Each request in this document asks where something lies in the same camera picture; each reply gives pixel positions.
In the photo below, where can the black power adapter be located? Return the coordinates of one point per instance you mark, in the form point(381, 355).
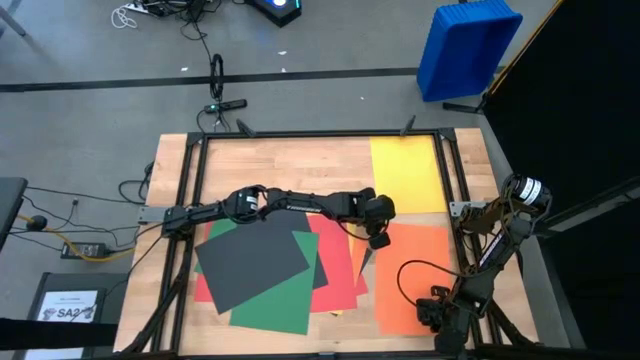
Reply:
point(85, 250)

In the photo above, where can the white power strip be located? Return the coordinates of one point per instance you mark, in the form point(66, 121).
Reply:
point(136, 6)

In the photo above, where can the black computer blue light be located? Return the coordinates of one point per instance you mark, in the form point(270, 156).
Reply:
point(280, 15)

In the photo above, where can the black plug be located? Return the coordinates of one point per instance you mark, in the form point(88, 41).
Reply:
point(37, 223)

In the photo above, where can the grey metal leg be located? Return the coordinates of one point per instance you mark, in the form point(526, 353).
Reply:
point(12, 20)

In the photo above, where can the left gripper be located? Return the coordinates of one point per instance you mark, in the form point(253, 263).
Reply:
point(377, 210)

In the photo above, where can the green paper sheet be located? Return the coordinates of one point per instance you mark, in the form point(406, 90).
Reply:
point(220, 229)
point(275, 305)

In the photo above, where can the black camera bar green light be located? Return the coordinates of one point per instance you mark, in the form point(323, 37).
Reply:
point(227, 105)

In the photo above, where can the grey bracket plate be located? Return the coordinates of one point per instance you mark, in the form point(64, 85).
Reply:
point(149, 215)
point(462, 207)

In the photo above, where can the black box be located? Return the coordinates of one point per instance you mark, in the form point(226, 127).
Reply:
point(115, 295)

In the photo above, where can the black aluminium table frame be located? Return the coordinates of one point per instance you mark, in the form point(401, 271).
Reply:
point(325, 133)

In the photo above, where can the white SA2 label sheet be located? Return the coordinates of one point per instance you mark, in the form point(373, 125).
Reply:
point(65, 302)

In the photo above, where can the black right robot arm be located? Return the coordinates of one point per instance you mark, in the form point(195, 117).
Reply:
point(492, 250)

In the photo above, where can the black divider panel yellow edge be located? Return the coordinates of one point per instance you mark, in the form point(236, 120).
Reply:
point(575, 100)

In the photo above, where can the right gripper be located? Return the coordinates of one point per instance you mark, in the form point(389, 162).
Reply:
point(462, 310)

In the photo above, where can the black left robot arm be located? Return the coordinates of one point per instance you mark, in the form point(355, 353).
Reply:
point(300, 202)

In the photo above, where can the black panel foot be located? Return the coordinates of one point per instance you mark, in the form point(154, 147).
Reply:
point(462, 107)

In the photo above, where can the grey metal beam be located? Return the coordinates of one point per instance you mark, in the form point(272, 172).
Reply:
point(595, 210)

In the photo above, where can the large blue plastic bin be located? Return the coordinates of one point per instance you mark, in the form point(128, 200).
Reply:
point(465, 50)

